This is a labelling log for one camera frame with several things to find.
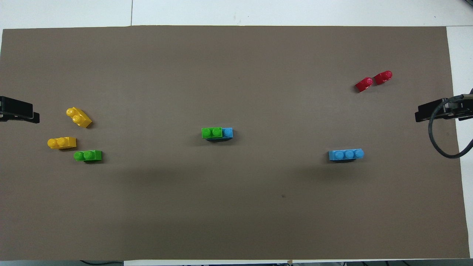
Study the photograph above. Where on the green two-stud toy brick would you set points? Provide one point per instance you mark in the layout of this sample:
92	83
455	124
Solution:
90	155
211	132

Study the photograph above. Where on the blue three-stud toy brick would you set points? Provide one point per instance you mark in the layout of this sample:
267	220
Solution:
228	132
345	154

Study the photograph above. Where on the yellow two-stud toy brick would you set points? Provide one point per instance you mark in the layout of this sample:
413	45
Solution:
79	117
63	142

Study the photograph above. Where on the red one-stud toy brick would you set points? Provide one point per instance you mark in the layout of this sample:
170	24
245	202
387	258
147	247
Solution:
364	85
382	78

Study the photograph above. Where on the brown paper table mat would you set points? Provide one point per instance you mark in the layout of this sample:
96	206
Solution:
236	74

